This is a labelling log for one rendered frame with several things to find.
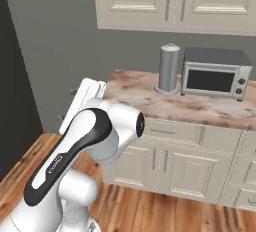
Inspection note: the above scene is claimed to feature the grey lower cupboard handle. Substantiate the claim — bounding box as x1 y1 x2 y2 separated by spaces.
163 149 169 174
151 147 157 171

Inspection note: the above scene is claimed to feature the silver toaster oven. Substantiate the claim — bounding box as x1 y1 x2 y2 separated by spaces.
180 46 254 102

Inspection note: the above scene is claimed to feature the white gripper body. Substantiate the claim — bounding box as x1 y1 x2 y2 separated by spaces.
58 77 108 135

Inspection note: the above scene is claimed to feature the cream corner cupboard run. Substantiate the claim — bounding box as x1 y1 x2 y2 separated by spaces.
218 129 256 213

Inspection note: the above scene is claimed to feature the cream blank panel front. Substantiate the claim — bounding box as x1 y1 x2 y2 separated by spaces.
199 125 243 155

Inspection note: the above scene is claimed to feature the grey drawer handle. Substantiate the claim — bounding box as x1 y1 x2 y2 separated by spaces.
149 128 177 136

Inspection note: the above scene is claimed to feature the cream lower cupboard door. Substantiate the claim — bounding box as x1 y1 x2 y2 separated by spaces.
103 140 162 190
158 145 234 206

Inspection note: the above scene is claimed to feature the cream wide drawer front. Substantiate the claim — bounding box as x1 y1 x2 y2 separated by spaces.
141 117 205 145

